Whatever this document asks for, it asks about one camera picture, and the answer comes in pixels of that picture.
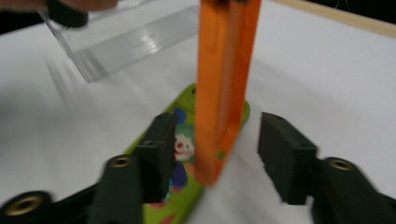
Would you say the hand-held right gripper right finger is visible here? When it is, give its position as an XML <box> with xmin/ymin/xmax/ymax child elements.
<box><xmin>257</xmin><ymin>111</ymin><xmax>318</xmax><ymax>206</ymax></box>

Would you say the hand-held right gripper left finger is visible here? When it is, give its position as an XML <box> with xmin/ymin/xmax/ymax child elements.
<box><xmin>136</xmin><ymin>111</ymin><xmax>179</xmax><ymax>205</ymax></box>

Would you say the green cartoon phone case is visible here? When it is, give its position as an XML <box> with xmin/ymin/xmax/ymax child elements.
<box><xmin>122</xmin><ymin>83</ymin><xmax>252</xmax><ymax>224</ymax></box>

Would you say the clear plastic tray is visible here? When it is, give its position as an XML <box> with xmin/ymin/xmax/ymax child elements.
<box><xmin>38</xmin><ymin>0</ymin><xmax>200</xmax><ymax>84</ymax></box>

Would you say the orange phone case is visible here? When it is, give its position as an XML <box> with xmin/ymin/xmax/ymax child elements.
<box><xmin>194</xmin><ymin>0</ymin><xmax>263</xmax><ymax>188</ymax></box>

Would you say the light wooden table edge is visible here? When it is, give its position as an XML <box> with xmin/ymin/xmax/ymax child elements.
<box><xmin>269</xmin><ymin>0</ymin><xmax>396</xmax><ymax>40</ymax></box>

